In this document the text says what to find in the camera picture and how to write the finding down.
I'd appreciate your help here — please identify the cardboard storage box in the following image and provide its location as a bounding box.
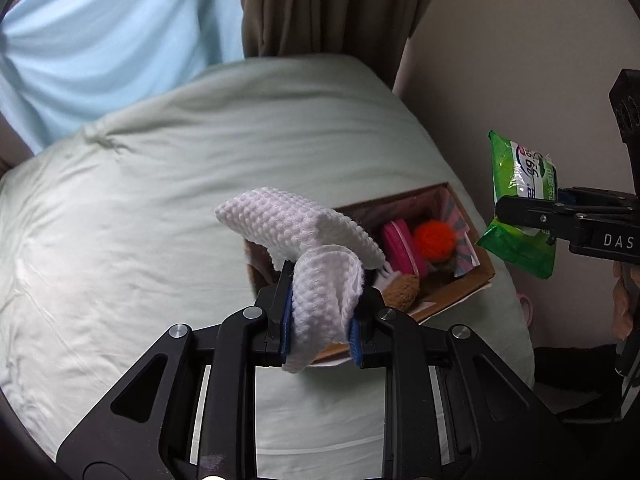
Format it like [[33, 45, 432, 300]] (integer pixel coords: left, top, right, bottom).
[[244, 183, 495, 364]]

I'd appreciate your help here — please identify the small brown plush toy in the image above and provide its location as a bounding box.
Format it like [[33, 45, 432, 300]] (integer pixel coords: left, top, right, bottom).
[[382, 274, 420, 311]]

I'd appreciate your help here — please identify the person right hand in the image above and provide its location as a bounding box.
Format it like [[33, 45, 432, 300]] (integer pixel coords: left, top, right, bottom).
[[612, 262, 634, 340]]

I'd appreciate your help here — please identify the orange fuzzy ball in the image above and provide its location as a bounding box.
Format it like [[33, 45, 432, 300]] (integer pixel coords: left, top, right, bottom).
[[412, 220, 457, 263]]

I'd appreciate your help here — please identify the brown right curtain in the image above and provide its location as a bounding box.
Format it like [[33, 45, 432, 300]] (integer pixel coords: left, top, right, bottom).
[[241, 0, 432, 87]]

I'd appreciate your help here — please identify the pale green bed sheet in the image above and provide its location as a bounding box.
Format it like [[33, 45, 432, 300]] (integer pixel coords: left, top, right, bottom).
[[0, 53, 536, 480]]

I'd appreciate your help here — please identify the white waffle cloth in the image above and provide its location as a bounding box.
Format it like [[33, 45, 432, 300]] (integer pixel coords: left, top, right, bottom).
[[215, 188, 385, 374]]

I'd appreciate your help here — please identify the light blue window cloth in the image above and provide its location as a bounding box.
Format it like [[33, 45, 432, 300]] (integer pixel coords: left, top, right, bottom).
[[1, 0, 244, 153]]

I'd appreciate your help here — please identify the green wet wipes pack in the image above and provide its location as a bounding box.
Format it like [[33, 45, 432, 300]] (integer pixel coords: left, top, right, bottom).
[[478, 130, 558, 280]]

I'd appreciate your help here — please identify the pink zip pouch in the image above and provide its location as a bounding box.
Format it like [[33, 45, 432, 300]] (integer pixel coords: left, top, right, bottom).
[[383, 218, 427, 278]]

